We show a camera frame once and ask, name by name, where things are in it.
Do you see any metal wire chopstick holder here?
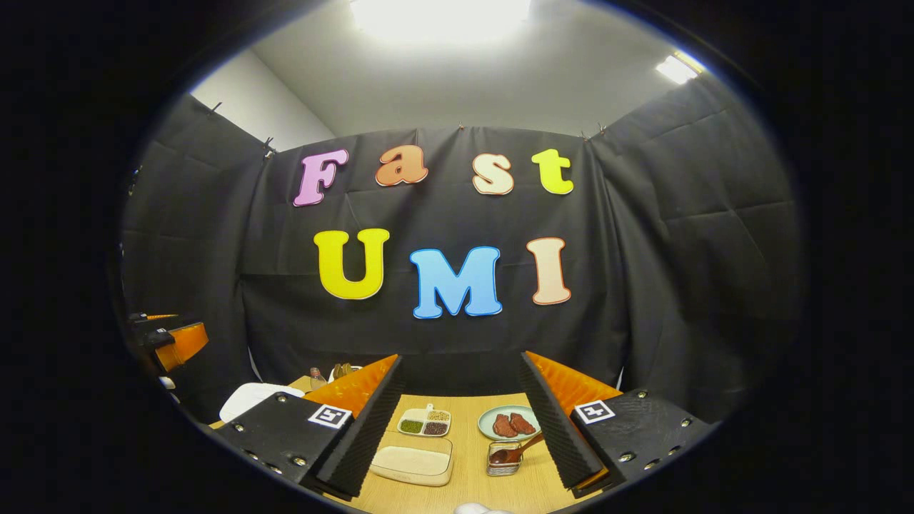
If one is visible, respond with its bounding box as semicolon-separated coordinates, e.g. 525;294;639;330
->
487;440;523;477

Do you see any black backdrop cloth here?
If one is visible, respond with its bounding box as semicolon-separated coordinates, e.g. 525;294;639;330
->
118;75;804;425

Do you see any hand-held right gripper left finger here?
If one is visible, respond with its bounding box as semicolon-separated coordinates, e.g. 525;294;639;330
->
214;353;404;500

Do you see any small ceiling light panel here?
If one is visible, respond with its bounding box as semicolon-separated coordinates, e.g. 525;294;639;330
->
656;51;704;85

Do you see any clear box of rice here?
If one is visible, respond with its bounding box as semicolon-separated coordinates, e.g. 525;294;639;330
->
369;430;454;488

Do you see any white rice cooker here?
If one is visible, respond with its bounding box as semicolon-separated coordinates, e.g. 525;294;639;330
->
219;383;306;423

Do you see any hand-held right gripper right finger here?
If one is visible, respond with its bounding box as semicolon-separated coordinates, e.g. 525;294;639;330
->
518;350;718;498

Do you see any pale green plate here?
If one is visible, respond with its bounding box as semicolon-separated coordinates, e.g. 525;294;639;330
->
477;405;541;441

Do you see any white divided bean dish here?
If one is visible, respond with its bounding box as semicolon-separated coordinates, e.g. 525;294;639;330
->
397;404;452;438

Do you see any dark wooden spoon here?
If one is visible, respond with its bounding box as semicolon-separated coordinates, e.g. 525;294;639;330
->
490;432;547;465

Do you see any large ceiling light panel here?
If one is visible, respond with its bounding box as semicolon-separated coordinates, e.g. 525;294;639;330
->
350;0;533;44

